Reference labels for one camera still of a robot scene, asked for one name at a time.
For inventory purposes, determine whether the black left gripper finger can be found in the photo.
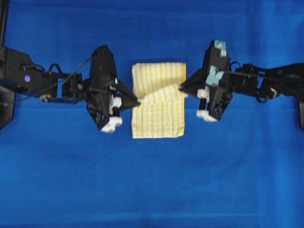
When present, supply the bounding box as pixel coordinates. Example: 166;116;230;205
115;79;140;106
117;101;141;112

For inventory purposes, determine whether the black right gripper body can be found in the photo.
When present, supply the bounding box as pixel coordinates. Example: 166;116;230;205
196;40;233;122

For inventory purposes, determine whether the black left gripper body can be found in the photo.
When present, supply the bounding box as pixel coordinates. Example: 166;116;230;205
86;45;122;133

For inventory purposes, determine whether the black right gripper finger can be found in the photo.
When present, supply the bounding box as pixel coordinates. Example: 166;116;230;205
179;69;204;90
179;86;199;98

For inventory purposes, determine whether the yellow striped towel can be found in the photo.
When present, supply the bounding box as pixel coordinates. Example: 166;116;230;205
131;62;187;139

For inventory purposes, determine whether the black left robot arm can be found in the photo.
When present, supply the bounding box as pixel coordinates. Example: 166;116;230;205
0;45;141;133

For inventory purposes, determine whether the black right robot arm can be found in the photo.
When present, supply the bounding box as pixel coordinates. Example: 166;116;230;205
179;40;304;122

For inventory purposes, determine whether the black vertical frame post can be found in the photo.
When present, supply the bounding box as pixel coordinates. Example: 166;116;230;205
0;0;9;48

